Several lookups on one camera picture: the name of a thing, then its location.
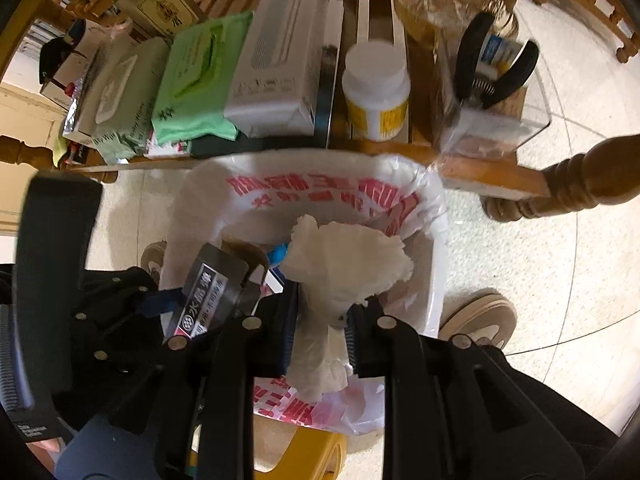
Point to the white pill bottle yellow label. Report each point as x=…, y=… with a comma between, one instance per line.
x=376, y=88

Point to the bright green wipes pack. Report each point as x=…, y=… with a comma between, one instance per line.
x=197, y=80

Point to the turned wooden table leg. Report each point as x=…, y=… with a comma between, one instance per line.
x=609, y=174

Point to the white trash bag red print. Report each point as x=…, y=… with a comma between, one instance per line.
x=257, y=199

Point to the white tissue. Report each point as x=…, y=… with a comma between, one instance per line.
x=336, y=266

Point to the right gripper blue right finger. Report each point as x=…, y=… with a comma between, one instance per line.
x=451, y=412

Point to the yellow plastic stool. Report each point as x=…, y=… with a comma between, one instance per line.
x=311, y=454

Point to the pale green baby wipes pack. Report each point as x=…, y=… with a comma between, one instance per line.
x=113, y=110

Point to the white long box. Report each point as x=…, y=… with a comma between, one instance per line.
x=275, y=83

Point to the clear plastic container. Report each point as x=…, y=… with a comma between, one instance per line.
x=471, y=131

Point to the beige shoe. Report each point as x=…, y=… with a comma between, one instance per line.
x=488, y=319

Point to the glass jar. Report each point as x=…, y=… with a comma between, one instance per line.
x=424, y=20

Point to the black cardboard box with label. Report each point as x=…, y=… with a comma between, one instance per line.
x=222, y=283

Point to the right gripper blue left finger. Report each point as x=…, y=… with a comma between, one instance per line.
x=206, y=419

